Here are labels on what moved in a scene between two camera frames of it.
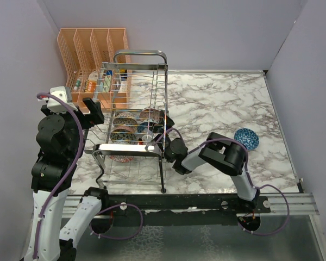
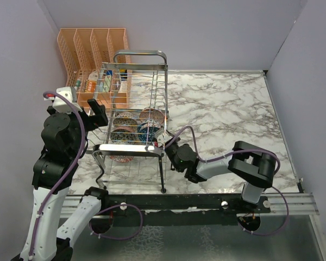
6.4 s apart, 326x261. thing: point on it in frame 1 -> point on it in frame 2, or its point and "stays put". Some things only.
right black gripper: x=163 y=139 -> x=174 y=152
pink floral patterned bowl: x=152 y=114 stays put
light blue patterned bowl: x=145 y=127 stays put
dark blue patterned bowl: x=248 y=136 -> x=146 y=134
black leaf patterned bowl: x=123 y=136 stays put
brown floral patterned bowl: x=125 y=120 stays put
